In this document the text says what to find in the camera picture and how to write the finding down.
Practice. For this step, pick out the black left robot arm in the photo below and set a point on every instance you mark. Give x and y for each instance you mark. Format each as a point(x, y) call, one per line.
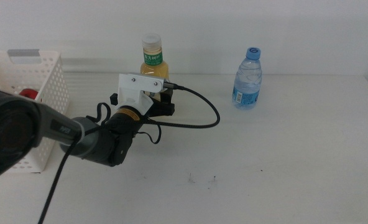
point(16, 130)

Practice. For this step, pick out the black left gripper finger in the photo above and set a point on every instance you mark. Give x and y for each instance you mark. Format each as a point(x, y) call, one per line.
point(167, 96)

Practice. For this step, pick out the red cola can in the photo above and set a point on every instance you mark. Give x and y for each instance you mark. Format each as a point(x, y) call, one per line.
point(28, 93)

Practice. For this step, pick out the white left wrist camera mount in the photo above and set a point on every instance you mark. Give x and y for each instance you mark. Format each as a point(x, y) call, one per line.
point(134, 90)

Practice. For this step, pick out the clear water bottle blue cap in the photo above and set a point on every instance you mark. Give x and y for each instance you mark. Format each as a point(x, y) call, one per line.
point(246, 84)

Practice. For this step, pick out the white perforated plastic basket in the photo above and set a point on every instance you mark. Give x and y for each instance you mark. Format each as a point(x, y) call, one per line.
point(52, 77)

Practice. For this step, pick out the yellow tea bottle green label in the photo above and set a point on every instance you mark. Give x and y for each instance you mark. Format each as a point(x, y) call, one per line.
point(153, 67)

